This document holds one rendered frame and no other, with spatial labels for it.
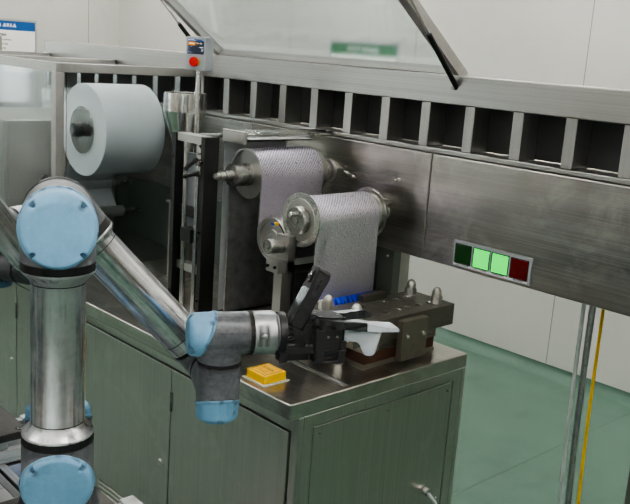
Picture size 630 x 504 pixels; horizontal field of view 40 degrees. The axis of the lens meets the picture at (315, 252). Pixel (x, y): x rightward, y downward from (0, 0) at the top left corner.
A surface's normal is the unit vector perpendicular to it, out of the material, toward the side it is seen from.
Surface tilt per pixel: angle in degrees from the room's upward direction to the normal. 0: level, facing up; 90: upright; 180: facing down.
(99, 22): 90
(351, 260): 90
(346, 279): 90
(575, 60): 90
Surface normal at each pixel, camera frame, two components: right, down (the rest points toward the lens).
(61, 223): 0.27, 0.11
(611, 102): -0.73, 0.11
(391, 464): 0.68, 0.22
